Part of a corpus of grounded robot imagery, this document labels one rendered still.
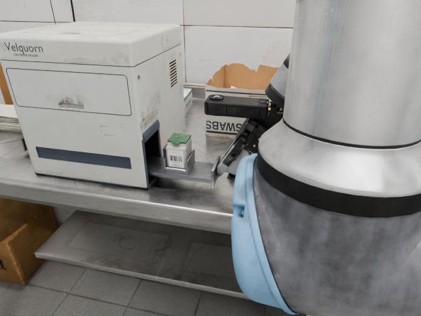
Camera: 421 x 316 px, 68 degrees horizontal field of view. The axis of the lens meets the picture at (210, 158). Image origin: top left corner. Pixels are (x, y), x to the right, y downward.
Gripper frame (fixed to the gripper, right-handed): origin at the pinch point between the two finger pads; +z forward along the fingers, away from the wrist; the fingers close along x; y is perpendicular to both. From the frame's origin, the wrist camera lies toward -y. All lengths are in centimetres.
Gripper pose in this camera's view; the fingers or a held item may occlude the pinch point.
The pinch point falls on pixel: (218, 168)
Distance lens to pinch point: 64.2
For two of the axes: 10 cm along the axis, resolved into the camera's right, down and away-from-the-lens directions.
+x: 2.3, -4.6, 8.6
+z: -4.9, 7.1, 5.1
